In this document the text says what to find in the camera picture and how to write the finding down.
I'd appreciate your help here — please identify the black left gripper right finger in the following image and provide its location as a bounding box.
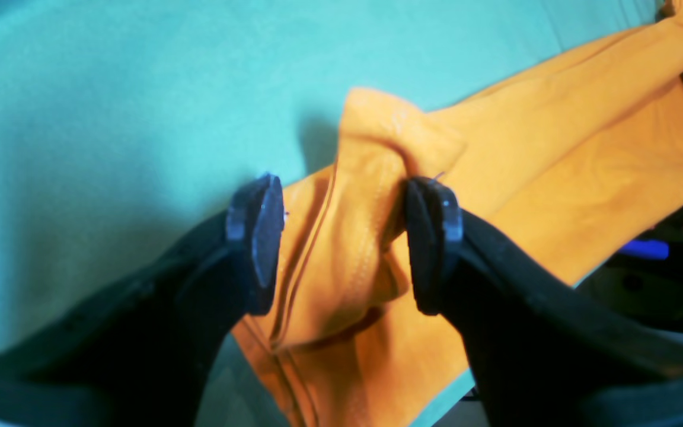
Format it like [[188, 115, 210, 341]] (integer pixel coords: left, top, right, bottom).
[[404, 177, 683, 426]]

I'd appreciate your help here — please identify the orange T-shirt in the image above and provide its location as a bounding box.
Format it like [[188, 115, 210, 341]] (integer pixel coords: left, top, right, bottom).
[[232, 1, 683, 426]]

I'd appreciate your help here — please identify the green table cloth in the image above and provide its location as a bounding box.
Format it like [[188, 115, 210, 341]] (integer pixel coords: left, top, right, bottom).
[[0, 1, 669, 426]]

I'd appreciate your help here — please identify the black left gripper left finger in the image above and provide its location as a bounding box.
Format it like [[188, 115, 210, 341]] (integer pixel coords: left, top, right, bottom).
[[0, 174, 285, 426]]

